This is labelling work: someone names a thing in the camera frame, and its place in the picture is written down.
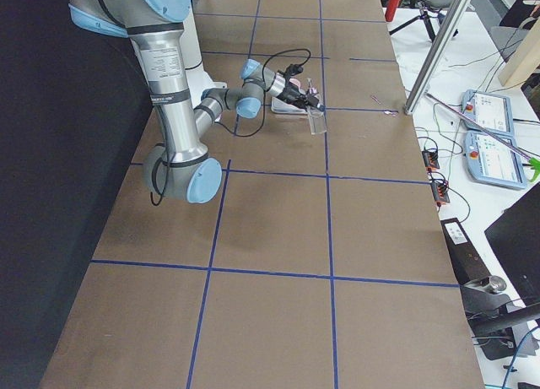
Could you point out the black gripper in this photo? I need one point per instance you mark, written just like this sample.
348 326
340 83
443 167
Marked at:
292 94

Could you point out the clear glass sauce bottle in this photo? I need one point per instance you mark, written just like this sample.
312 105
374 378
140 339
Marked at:
316 119

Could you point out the pink paper cup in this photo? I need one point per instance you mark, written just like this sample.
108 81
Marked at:
295 82

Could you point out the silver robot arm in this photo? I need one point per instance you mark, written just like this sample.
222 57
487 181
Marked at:
187 101

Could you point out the grey digital kitchen scale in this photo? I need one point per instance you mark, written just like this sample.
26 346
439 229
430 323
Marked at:
283 108

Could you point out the red cylinder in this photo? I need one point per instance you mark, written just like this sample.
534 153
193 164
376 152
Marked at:
391 8

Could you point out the orange connector block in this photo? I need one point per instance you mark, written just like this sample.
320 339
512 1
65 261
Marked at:
438 183

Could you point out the far blue teach pendant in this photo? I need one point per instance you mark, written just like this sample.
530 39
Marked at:
488 110

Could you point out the blue teach pendant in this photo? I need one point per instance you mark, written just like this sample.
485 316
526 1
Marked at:
488 110
490 162

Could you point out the near blue teach pendant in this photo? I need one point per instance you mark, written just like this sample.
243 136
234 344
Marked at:
490 162

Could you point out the wooden beam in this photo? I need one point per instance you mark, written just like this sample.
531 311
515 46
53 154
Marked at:
526 58

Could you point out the black box with label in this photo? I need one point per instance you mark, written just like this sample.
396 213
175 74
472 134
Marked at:
468 266

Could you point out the black monitor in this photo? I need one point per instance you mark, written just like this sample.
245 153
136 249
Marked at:
514 240

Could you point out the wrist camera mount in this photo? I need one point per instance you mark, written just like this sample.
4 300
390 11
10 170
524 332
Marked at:
292 70

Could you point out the white pedestal column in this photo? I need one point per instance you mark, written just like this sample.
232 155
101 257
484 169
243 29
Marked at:
198 79

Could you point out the aluminium frame post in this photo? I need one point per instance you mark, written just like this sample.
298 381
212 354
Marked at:
436 51

